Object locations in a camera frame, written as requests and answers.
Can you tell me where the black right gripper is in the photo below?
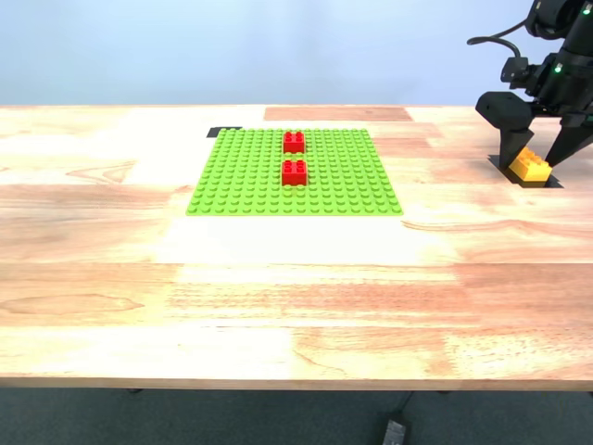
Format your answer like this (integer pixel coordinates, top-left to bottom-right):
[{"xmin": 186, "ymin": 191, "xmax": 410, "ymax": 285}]
[{"xmin": 475, "ymin": 81, "xmax": 593, "ymax": 168}]

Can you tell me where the yellow toy brick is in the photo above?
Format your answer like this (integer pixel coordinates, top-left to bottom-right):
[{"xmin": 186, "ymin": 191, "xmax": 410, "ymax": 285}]
[{"xmin": 508, "ymin": 146, "xmax": 554, "ymax": 182}]

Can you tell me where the red toy brick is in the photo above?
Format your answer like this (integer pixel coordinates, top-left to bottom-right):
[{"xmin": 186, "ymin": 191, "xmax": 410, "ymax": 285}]
[
  {"xmin": 281, "ymin": 159, "xmax": 309, "ymax": 188},
  {"xmin": 283, "ymin": 131, "xmax": 307, "ymax": 155}
]

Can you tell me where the green studded baseplate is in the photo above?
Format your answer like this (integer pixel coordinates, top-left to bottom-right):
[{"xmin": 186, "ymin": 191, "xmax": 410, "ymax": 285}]
[{"xmin": 185, "ymin": 128, "xmax": 405, "ymax": 218}]

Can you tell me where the black power adapter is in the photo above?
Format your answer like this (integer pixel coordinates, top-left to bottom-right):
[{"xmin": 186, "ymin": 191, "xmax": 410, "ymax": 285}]
[{"xmin": 380, "ymin": 419, "xmax": 409, "ymax": 445}]

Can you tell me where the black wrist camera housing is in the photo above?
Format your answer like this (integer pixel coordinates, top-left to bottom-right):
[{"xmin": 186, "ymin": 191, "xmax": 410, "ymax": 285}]
[{"xmin": 499, "ymin": 56, "xmax": 541, "ymax": 92}]

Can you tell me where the black camera cable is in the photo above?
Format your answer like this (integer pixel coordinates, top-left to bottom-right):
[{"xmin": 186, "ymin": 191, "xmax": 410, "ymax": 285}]
[{"xmin": 466, "ymin": 21, "xmax": 534, "ymax": 61}]

